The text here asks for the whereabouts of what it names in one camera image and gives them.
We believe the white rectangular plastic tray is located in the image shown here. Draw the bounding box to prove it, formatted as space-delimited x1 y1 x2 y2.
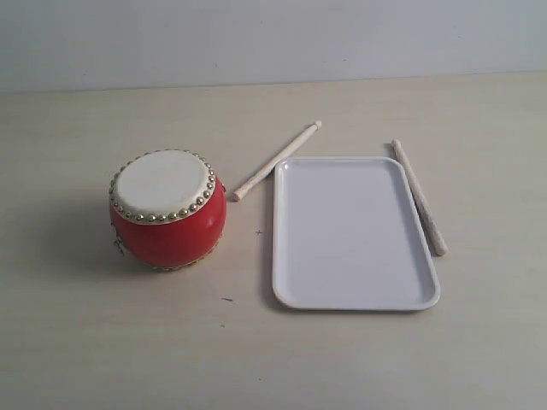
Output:
272 156 440 312

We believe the wooden drumstick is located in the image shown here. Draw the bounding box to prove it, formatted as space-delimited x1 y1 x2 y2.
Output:
232 120 322 202
391 139 449 256

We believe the small red drum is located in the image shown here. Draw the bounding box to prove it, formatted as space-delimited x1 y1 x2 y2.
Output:
108 149 227 271

